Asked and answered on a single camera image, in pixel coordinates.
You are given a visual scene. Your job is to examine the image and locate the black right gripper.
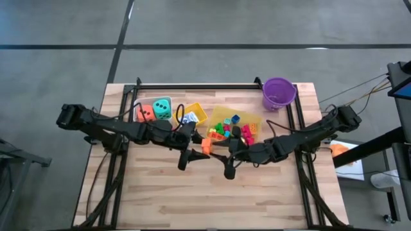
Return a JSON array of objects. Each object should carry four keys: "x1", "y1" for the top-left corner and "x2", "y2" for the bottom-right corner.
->
[{"x1": 210, "y1": 138, "x2": 258, "y2": 180}]

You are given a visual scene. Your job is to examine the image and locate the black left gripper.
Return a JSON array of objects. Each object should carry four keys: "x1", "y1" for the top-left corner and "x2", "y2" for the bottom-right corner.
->
[{"x1": 157, "y1": 121, "x2": 211, "y2": 162}]

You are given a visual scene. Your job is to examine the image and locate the orange sloped toy block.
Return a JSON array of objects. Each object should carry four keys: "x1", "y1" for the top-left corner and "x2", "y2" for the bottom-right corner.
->
[{"x1": 201, "y1": 137, "x2": 213, "y2": 156}]

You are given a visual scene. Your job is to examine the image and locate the orange long toy block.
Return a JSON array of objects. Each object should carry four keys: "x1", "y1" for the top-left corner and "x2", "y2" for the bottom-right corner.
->
[{"x1": 207, "y1": 132, "x2": 227, "y2": 142}]

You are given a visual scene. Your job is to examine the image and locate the blue playing card box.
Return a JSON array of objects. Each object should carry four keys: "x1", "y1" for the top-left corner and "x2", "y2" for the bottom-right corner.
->
[{"x1": 182, "y1": 111, "x2": 200, "y2": 124}]

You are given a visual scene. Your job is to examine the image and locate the translucent yellow plastic bin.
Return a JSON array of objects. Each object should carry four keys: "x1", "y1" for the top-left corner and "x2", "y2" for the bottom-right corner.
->
[{"x1": 207, "y1": 105, "x2": 265, "y2": 146}]

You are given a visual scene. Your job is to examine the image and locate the teal foam die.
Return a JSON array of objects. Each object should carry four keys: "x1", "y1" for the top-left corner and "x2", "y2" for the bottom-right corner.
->
[{"x1": 152, "y1": 98, "x2": 173, "y2": 121}]

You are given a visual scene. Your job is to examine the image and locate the orange foam die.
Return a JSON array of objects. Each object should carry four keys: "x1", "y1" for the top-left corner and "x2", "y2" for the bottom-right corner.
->
[{"x1": 137, "y1": 105, "x2": 157, "y2": 123}]

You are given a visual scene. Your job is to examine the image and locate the yellow slotted plastic basket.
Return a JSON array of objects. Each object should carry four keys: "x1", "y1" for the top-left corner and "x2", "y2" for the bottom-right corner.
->
[{"x1": 173, "y1": 102, "x2": 209, "y2": 128}]

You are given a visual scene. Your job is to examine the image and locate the white plastic bin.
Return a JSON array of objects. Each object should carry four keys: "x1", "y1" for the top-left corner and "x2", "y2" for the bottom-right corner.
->
[{"x1": 133, "y1": 96, "x2": 174, "y2": 124}]

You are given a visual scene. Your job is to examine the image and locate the purple monster face bucket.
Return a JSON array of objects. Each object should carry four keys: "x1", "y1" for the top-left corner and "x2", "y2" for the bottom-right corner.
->
[{"x1": 262, "y1": 76, "x2": 298, "y2": 112}]

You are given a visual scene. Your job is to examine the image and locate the orange object on side table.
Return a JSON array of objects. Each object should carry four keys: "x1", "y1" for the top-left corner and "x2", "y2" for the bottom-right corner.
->
[{"x1": 330, "y1": 143, "x2": 350, "y2": 158}]

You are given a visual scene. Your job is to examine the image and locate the white side table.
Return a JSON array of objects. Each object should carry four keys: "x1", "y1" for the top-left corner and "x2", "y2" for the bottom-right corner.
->
[{"x1": 329, "y1": 139, "x2": 365, "y2": 181}]

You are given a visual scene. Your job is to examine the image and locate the black monitor stand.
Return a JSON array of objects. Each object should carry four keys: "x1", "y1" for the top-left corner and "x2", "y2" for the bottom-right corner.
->
[{"x1": 332, "y1": 60, "x2": 411, "y2": 223}]

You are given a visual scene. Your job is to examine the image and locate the white object on floor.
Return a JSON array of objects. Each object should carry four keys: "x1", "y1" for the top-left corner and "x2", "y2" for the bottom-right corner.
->
[{"x1": 371, "y1": 169, "x2": 401, "y2": 189}]

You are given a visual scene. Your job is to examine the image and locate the grey metal stand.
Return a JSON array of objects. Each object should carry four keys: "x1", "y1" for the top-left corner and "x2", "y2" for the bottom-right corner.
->
[{"x1": 0, "y1": 137, "x2": 52, "y2": 231}]

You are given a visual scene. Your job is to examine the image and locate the blue lit screen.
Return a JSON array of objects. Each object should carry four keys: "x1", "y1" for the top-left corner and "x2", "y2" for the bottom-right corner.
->
[{"x1": 387, "y1": 81, "x2": 411, "y2": 99}]

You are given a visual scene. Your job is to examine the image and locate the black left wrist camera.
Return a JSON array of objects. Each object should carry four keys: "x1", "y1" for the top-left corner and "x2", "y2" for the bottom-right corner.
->
[{"x1": 178, "y1": 148, "x2": 193, "y2": 171}]

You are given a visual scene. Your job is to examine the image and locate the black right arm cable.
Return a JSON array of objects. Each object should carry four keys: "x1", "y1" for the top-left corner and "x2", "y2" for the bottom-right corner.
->
[{"x1": 232, "y1": 119, "x2": 338, "y2": 169}]

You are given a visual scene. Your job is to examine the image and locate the brown hanging cable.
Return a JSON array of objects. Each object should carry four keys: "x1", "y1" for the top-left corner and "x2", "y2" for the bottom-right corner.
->
[{"x1": 85, "y1": 152, "x2": 109, "y2": 222}]

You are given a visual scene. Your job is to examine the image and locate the yellow and black cable bundle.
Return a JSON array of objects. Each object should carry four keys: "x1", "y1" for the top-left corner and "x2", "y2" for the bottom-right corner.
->
[{"x1": 319, "y1": 73, "x2": 392, "y2": 120}]

